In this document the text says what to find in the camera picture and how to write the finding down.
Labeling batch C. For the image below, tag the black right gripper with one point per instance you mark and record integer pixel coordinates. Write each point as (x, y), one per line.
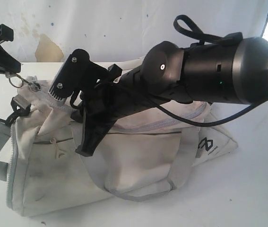
(106, 102)

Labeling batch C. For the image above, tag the white fabric backpack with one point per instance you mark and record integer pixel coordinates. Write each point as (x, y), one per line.
(51, 161)

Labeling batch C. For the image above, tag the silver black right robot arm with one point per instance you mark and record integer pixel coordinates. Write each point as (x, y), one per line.
(213, 73)

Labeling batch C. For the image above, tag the white backdrop cloth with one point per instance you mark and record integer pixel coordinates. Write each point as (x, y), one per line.
(118, 30)

